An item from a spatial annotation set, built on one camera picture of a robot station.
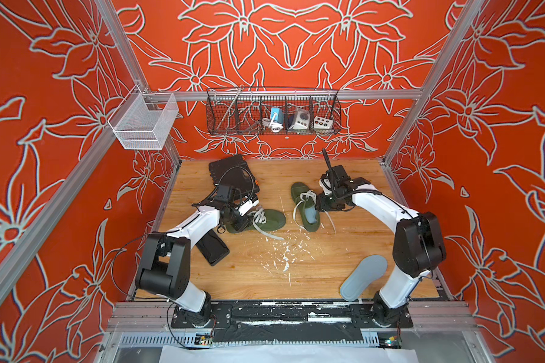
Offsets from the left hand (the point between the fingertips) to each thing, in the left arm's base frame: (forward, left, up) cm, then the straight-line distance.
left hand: (245, 216), depth 91 cm
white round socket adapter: (+32, -21, +27) cm, 47 cm away
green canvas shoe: (-2, -8, +1) cm, 8 cm away
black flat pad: (-12, +12, -5) cm, 18 cm away
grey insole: (-17, -47, -7) cm, 51 cm away
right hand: (+5, -29, +4) cm, 29 cm away
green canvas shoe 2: (+11, -25, 0) cm, 27 cm away
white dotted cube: (+34, -30, +24) cm, 51 cm away
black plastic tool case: (+3, +2, +24) cm, 24 cm away
